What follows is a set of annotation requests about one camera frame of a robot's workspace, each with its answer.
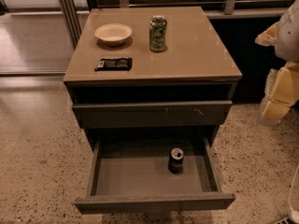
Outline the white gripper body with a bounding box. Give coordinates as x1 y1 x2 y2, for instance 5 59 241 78
270 62 299 106

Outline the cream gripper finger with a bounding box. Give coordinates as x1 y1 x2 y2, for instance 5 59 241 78
255 22 278 47
261 100 290 121

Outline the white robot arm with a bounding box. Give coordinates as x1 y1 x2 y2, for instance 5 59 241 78
255 0 299 126

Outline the green soda can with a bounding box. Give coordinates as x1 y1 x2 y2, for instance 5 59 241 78
149 15 167 52

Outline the grey drawer cabinet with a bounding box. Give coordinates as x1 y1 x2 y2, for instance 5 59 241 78
63 6 243 216

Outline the closed grey top drawer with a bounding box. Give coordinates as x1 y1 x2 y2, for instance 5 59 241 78
72 101 232 129

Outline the open grey middle drawer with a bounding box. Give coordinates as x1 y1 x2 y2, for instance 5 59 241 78
75 137 235 214

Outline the white paper bowl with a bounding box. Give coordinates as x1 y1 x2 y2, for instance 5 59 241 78
94 23 133 46

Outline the black snack packet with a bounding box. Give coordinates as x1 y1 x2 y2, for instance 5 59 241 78
94 58 133 71

